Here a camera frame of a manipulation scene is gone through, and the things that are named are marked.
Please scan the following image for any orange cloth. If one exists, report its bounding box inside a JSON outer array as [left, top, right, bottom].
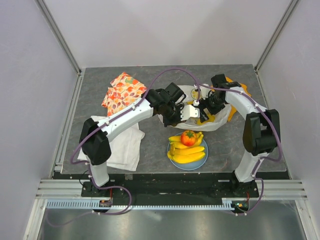
[[211, 74, 255, 122]]

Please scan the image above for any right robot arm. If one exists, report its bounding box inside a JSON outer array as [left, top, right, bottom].
[[196, 74, 283, 197]]

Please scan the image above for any blue plate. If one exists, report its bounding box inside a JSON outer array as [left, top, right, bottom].
[[167, 138, 209, 171]]

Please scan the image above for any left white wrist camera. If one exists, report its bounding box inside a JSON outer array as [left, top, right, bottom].
[[180, 104, 200, 122]]

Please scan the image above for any floral patterned cloth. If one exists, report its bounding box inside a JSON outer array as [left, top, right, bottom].
[[101, 72, 147, 117]]

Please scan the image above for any right aluminium frame post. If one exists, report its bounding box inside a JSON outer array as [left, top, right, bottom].
[[254, 0, 300, 73]]

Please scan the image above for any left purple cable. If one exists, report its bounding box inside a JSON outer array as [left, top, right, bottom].
[[70, 67, 201, 188]]

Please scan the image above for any orange persimmon fruit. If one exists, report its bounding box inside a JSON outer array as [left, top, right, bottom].
[[180, 130, 197, 147]]

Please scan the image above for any large yellow banana bunch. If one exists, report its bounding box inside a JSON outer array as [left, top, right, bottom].
[[167, 143, 206, 164]]

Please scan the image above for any purple cable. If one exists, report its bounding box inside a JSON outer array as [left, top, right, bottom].
[[193, 83, 283, 216], [70, 67, 201, 188]]

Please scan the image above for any white cloth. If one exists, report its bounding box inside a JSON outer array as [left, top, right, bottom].
[[77, 123, 145, 172]]

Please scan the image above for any white plastic bag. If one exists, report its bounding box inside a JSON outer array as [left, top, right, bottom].
[[159, 83, 231, 132]]

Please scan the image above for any aluminium frame post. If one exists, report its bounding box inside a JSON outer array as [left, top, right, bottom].
[[35, 0, 82, 76], [254, 0, 300, 73]]

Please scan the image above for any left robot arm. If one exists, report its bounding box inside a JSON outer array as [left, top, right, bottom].
[[79, 83, 191, 197]]

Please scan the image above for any left aluminium frame post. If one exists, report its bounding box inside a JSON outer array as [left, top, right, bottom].
[[35, 0, 82, 76]]

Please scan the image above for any small yellow banana bunch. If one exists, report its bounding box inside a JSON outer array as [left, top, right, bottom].
[[168, 131, 203, 149]]

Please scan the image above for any light blue cable duct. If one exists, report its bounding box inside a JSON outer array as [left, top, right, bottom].
[[46, 199, 235, 211]]

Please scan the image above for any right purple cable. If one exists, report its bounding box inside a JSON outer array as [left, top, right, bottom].
[[193, 83, 283, 216]]

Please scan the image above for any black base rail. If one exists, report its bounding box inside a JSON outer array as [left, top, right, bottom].
[[81, 172, 260, 206]]

